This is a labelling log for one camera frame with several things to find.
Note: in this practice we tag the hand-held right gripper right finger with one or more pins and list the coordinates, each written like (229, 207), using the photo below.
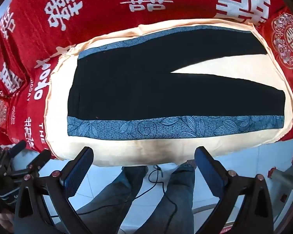
(210, 173)

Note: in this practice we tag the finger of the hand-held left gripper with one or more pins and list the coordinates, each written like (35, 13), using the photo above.
(17, 148)
(40, 159)

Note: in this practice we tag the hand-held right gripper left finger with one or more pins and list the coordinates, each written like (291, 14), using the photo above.
(74, 175)

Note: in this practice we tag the black pants with blue stripe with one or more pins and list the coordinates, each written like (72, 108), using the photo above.
(136, 90)

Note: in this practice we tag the person's right leg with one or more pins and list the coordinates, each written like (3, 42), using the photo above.
(173, 195)

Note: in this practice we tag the person's leg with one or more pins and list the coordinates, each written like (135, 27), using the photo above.
(173, 195)
(112, 199)

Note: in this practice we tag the person's left leg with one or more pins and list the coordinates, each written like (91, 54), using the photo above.
(112, 199)

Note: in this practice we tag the grey metal tube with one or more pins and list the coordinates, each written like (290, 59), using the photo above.
(285, 178)

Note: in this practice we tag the cream cloth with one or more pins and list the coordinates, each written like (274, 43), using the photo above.
(234, 68)

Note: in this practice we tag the red printed blanket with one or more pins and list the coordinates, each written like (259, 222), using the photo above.
(100, 4)

